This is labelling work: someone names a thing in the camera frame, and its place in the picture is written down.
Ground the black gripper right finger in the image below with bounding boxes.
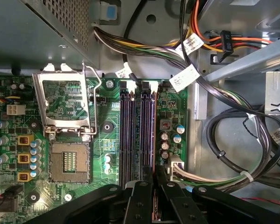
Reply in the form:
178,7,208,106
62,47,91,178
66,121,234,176
156,167,280,224

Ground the green motherboard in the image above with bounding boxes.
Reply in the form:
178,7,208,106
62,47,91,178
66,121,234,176
0,70,189,224

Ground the orange red yellow power cable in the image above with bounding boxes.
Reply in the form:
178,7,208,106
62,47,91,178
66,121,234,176
189,0,273,63

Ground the CPU socket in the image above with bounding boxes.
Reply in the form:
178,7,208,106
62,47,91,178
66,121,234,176
48,140,91,184

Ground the blue white plastic tab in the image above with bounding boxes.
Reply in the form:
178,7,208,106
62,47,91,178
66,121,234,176
99,1,121,26

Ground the black looped cable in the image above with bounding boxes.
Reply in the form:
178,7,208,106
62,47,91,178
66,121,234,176
205,109,280,180

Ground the thin black cable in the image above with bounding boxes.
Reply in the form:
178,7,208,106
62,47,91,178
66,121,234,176
122,0,148,88

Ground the multicolour motherboard power bundle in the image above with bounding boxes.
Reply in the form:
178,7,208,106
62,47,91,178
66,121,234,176
92,22,275,194

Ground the black PC case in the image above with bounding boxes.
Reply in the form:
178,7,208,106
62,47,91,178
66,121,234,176
0,0,280,224

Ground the wire locking lever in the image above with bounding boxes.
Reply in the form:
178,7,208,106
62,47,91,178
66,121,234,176
80,65,102,137

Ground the grey power supply unit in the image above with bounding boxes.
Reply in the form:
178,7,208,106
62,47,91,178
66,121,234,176
0,0,101,70

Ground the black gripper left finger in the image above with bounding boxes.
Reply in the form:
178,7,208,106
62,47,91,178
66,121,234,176
25,164,154,224

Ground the silver drive cage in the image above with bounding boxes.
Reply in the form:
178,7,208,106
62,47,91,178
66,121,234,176
196,0,280,115

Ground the metal socket cover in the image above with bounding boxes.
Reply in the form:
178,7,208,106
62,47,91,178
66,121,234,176
32,63,95,140

